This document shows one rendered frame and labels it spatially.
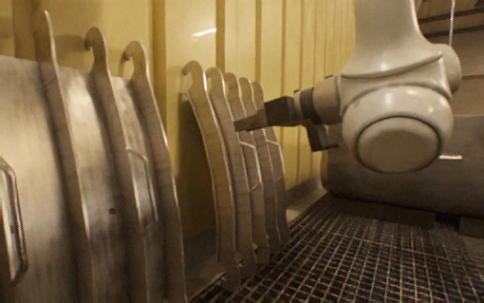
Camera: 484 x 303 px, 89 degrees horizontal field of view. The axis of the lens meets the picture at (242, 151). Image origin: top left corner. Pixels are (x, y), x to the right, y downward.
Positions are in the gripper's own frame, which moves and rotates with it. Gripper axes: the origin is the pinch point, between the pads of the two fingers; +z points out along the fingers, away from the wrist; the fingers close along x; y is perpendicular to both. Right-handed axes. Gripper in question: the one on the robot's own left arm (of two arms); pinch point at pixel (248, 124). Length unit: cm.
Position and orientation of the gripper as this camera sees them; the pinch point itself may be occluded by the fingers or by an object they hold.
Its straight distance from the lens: 58.6
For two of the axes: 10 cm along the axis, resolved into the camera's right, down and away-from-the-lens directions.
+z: -8.2, 1.7, 5.5
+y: -1.8, -9.8, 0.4
